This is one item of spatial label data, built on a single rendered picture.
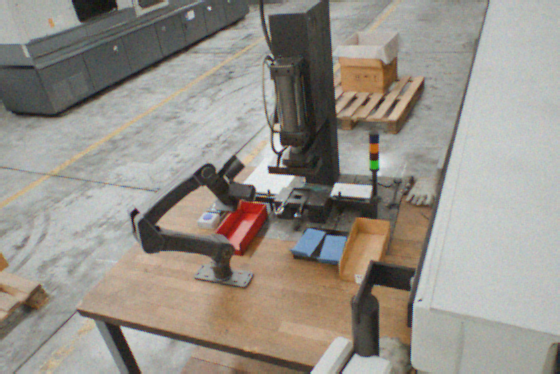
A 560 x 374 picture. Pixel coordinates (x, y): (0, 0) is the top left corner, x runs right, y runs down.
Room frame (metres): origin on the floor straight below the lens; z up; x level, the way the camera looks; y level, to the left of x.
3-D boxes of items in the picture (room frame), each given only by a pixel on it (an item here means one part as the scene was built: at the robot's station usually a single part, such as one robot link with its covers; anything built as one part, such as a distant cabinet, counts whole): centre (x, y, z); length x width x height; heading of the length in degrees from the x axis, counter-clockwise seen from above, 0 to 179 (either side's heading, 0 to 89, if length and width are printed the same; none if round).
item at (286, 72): (1.44, -0.08, 1.37); 0.11 x 0.09 x 0.30; 65
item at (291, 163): (1.51, -0.10, 1.22); 0.26 x 0.18 x 0.30; 155
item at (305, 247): (1.23, -0.07, 0.93); 0.15 x 0.07 x 0.03; 147
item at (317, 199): (1.44, -0.08, 0.98); 0.20 x 0.10 x 0.01; 65
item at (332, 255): (1.17, -0.15, 0.93); 0.15 x 0.07 x 0.03; 159
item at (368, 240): (1.13, -0.26, 0.93); 0.25 x 0.13 x 0.08; 155
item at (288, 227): (1.50, -0.14, 0.88); 0.65 x 0.50 x 0.03; 65
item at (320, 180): (1.68, -0.19, 1.28); 0.14 x 0.12 x 0.75; 65
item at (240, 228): (1.37, 0.17, 0.93); 0.25 x 0.12 x 0.06; 155
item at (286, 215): (1.44, -0.08, 0.94); 0.20 x 0.10 x 0.07; 65
